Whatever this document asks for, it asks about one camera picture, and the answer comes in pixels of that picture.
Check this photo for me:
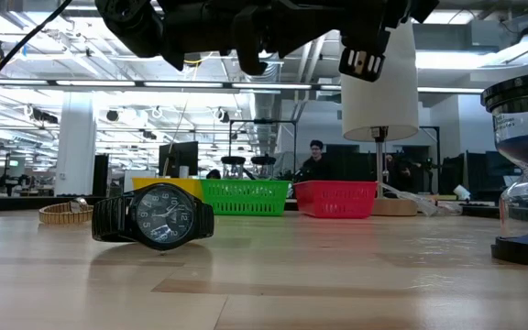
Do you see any yellow plastic basket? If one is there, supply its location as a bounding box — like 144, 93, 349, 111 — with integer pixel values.
131, 177, 205, 215

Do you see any green plastic basket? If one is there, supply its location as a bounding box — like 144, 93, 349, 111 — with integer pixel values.
199, 178, 292, 217

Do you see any black monitor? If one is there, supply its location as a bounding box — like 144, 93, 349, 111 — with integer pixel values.
442, 150, 522, 199
158, 140, 200, 179

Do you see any black metal rack frame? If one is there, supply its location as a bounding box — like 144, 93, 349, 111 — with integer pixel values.
228, 118, 299, 181

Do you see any white shade table lamp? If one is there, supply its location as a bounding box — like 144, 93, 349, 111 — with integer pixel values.
340, 20, 420, 217

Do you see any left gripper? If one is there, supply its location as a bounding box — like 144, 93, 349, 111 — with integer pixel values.
167, 0, 440, 83

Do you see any black speaker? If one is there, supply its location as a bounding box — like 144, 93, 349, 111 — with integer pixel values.
92, 153, 110, 197

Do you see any black band wristwatch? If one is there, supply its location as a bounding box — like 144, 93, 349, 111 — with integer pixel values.
91, 181, 215, 252

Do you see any blue sand hourglass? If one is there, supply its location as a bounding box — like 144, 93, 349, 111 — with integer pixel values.
479, 71, 528, 266

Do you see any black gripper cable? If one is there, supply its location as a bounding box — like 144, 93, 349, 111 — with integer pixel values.
0, 0, 74, 100

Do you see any red plastic basket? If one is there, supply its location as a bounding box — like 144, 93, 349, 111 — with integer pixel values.
293, 180, 379, 220

